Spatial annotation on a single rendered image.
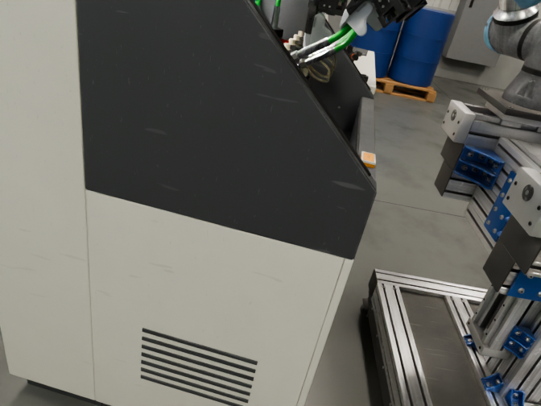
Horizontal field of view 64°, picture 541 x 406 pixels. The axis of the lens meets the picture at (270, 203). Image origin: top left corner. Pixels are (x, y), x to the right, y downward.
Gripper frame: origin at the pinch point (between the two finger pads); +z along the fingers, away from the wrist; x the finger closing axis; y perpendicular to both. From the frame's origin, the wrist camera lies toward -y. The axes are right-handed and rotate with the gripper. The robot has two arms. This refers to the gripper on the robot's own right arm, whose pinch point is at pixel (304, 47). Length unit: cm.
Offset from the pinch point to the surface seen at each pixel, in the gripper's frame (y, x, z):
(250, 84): -4.4, -34.9, 1.9
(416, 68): 97, 474, 74
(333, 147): 12.0, -34.9, 9.5
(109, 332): -31, -35, 73
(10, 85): -51, -35, 13
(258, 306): 5, -35, 50
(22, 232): -53, -35, 48
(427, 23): 92, 474, 22
